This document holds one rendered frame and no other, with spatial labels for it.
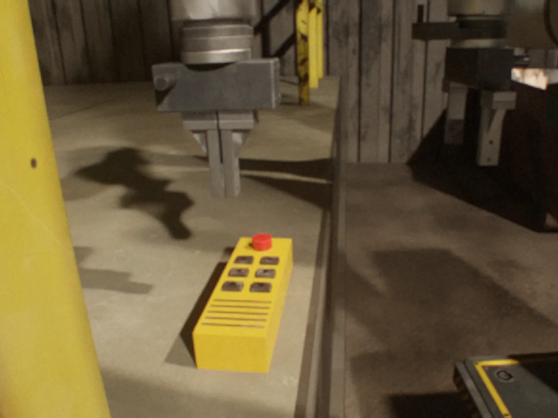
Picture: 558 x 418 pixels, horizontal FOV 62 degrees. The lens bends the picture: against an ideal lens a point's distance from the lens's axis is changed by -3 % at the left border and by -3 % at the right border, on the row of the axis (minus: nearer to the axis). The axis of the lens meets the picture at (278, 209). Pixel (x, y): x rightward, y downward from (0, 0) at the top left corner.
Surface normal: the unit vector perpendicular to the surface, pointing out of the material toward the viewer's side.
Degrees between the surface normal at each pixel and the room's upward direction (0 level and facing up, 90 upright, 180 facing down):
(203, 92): 90
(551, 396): 0
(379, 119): 90
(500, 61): 90
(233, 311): 0
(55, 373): 90
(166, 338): 0
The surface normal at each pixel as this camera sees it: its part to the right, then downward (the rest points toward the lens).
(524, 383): -0.04, -0.94
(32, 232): 0.99, 0.01
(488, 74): 0.00, 0.35
